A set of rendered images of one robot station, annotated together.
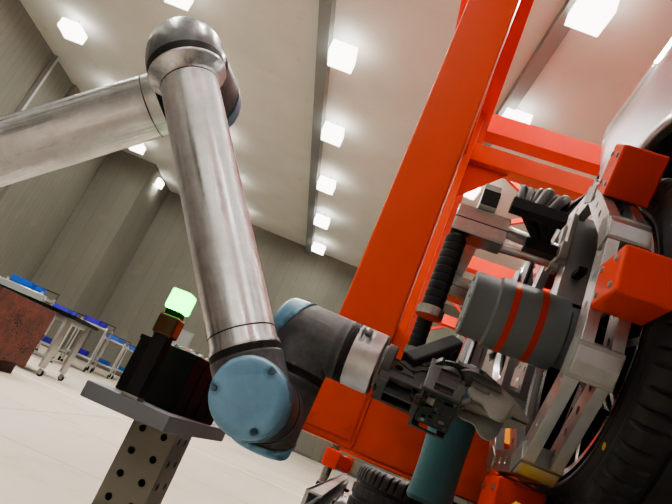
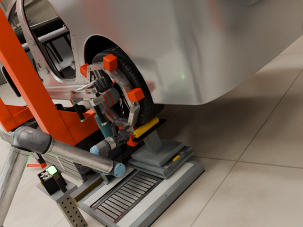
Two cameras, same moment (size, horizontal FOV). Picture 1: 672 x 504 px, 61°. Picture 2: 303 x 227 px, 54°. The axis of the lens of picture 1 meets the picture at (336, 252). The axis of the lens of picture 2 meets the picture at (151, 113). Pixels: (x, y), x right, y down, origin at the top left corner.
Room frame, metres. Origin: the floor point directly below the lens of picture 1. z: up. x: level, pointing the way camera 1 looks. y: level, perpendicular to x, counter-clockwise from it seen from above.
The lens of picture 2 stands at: (-0.78, 0.96, 1.41)
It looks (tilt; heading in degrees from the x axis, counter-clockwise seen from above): 20 degrees down; 316
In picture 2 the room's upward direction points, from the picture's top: 23 degrees counter-clockwise
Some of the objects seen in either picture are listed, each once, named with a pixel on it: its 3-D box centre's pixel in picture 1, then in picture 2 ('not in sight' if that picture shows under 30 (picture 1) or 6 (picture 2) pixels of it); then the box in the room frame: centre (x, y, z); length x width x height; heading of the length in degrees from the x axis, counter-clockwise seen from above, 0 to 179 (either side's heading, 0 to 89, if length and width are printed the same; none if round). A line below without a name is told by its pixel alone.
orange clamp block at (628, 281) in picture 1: (633, 285); (135, 95); (0.69, -0.39, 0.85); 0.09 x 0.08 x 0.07; 169
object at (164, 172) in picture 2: not in sight; (159, 157); (0.97, -0.61, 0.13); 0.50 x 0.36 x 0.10; 169
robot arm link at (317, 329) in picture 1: (312, 338); (100, 150); (0.83, -0.02, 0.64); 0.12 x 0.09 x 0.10; 78
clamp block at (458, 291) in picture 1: (451, 286); (76, 99); (1.21, -0.27, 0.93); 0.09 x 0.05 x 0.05; 79
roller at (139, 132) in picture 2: not in sight; (146, 126); (0.86, -0.52, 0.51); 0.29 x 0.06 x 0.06; 79
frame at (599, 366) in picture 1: (556, 334); (111, 95); (1.00, -0.44, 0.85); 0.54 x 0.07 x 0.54; 169
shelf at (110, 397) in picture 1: (165, 415); (56, 186); (1.27, 0.20, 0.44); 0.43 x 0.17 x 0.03; 169
